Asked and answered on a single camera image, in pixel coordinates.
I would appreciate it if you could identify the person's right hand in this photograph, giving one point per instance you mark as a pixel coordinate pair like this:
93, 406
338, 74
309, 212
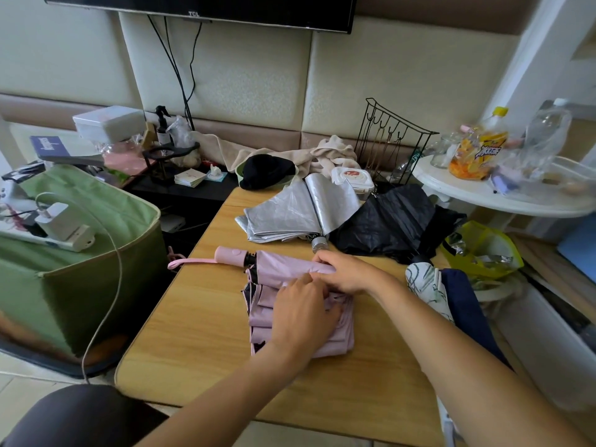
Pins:
354, 276

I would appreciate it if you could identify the person's left hand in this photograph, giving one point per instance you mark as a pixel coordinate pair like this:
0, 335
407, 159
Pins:
298, 321

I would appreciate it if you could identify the person's right fingers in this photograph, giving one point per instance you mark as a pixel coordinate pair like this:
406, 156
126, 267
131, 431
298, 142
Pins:
328, 269

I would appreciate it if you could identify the person's left thumb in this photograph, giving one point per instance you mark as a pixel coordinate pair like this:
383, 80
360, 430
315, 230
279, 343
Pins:
334, 316

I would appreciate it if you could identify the pink folding umbrella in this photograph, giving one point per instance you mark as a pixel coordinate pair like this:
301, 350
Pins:
274, 269

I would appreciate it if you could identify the person's left forearm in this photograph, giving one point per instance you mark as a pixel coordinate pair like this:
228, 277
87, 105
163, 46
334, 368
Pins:
223, 405

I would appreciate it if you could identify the person's right forearm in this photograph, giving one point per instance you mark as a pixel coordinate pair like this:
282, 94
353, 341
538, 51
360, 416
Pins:
465, 367

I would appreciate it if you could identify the silver folding umbrella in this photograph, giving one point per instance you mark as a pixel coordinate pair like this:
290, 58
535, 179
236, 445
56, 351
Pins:
288, 211

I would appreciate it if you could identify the black folding umbrella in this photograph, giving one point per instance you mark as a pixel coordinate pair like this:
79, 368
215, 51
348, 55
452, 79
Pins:
386, 223

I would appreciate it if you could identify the white wet wipes pack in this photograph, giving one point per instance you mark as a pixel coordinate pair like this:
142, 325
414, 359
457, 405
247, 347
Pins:
354, 179

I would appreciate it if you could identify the white leaf-patterned umbrella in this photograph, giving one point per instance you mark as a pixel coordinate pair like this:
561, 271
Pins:
426, 288

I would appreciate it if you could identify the beige towel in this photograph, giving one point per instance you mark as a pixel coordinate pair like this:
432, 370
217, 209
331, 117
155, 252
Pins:
321, 155

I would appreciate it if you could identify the black cap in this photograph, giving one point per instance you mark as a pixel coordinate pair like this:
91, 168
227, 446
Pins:
265, 172

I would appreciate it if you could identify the small clear water bottle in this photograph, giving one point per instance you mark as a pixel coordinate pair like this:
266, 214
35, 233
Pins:
403, 169

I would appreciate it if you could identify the navy blue umbrella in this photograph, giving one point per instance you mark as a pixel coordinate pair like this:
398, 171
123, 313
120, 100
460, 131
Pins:
470, 311

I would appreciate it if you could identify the black side table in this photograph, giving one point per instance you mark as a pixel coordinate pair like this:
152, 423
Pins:
205, 190

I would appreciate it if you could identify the small tissue packet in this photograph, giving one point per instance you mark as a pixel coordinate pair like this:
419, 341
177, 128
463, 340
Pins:
215, 173

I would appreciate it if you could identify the white round plastic table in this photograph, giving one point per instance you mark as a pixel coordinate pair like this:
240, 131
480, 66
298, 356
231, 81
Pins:
465, 193

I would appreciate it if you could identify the yellow plastic bag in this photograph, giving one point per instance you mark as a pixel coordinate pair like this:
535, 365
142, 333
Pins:
484, 242

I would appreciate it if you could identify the small white box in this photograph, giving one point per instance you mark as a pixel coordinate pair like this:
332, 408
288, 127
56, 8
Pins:
172, 223

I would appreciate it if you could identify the clear glass jar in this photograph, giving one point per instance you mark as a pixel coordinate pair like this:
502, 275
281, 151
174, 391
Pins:
442, 151

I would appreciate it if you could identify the white notepad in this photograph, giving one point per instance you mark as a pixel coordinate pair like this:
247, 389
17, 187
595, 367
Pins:
190, 178

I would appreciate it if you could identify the orange drink bottle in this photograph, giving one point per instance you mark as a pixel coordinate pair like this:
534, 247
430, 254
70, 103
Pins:
479, 148

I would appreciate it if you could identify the clear plastic bag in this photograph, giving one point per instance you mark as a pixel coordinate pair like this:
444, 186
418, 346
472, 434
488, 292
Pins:
181, 134

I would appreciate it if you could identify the black metal stand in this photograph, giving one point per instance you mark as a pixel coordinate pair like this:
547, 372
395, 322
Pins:
163, 155

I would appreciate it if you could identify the white plastic storage box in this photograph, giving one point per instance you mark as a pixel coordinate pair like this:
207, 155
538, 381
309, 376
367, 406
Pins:
544, 349

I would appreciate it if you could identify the black spray bottle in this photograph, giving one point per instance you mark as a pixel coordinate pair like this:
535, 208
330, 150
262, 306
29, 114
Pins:
163, 130

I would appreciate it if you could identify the pink plastic container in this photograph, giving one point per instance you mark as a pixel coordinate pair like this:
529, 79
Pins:
123, 158

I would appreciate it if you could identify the green fabric storage bin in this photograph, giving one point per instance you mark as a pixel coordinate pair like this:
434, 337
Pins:
93, 274

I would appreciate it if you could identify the clear plastic container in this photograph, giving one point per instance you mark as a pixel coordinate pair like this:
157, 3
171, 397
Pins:
554, 181

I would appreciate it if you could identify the light blue board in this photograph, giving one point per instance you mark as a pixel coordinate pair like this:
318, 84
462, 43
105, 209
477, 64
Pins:
579, 249

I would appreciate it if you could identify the clear empty plastic bottle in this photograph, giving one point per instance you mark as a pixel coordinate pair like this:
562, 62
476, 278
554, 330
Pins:
547, 132

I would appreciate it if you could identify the white power strip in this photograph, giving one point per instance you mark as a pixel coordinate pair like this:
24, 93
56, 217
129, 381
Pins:
70, 242

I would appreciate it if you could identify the white rectangular box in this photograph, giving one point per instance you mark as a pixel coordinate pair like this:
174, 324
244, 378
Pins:
109, 123

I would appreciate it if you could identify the person's black-trousered leg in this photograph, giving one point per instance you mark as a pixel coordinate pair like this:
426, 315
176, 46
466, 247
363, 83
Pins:
79, 418

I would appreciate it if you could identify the white charger adapter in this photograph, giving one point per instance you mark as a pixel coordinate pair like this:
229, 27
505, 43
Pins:
53, 221

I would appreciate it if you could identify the black television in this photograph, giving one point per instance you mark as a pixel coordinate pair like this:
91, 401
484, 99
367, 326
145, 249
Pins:
209, 6

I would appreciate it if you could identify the blue flat box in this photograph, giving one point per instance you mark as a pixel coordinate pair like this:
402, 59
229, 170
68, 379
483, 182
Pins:
56, 148

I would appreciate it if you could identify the white and black device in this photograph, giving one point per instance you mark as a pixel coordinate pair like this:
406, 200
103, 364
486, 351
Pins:
18, 186

